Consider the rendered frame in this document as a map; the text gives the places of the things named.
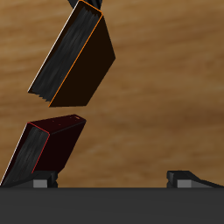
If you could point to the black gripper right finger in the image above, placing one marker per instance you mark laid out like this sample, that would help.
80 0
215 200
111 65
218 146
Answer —
182 178

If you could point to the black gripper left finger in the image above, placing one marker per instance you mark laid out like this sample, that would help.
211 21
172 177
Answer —
43 178

